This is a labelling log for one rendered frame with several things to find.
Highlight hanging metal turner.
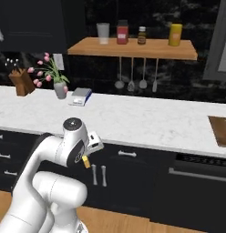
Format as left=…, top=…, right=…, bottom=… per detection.
left=151, top=57, right=159, bottom=94

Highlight brown wooden cutting board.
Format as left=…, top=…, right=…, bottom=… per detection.
left=207, top=115, right=226, bottom=149

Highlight yellow bottle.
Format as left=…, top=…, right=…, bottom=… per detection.
left=168, top=21, right=183, bottom=47

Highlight dark drawer front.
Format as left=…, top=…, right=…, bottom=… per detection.
left=0, top=147, right=36, bottom=168
left=100, top=143, right=177, bottom=167
left=0, top=165, right=26, bottom=193
left=0, top=129, right=43, bottom=150

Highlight black dishwasher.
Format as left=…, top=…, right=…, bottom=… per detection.
left=149, top=150, right=226, bottom=233

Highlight red jar with label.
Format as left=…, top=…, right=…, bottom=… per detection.
left=116, top=19, right=130, bottom=46

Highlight dark wall cupboard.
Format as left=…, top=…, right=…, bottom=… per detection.
left=0, top=0, right=86, bottom=55

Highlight wooden knife block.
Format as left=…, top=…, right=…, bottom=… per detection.
left=5, top=57, right=36, bottom=97

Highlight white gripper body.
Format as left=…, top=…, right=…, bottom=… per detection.
left=85, top=137, right=105, bottom=155

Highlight hanging metal ladle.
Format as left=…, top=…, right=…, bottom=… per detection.
left=114, top=56, right=126, bottom=90

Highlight silver vertical door handle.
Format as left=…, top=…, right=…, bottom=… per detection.
left=91, top=163, right=98, bottom=187
left=100, top=165, right=108, bottom=188

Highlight hanging metal spatula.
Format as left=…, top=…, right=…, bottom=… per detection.
left=127, top=57, right=137, bottom=93

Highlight white wall outlet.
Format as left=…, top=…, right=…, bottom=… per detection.
left=52, top=53, right=66, bottom=72

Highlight silver dishwasher handle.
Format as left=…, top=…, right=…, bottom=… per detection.
left=168, top=167, right=226, bottom=183

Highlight clear drinking glass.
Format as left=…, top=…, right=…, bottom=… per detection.
left=96, top=22, right=111, bottom=46

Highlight wooden wall shelf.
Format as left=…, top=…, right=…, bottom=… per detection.
left=67, top=36, right=199, bottom=61

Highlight small yellow block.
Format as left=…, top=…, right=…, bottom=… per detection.
left=81, top=155, right=92, bottom=169

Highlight small brown bottle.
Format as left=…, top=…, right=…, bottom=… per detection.
left=137, top=25, right=148, bottom=46

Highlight grey window frame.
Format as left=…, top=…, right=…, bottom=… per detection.
left=202, top=0, right=226, bottom=83

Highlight hanging metal spoon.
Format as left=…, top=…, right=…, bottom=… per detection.
left=139, top=57, right=149, bottom=90

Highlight blue and white kitchen scale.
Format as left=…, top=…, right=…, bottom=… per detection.
left=68, top=87, right=93, bottom=107

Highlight pink flowers in grey vase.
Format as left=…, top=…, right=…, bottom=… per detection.
left=26, top=52, right=71, bottom=101

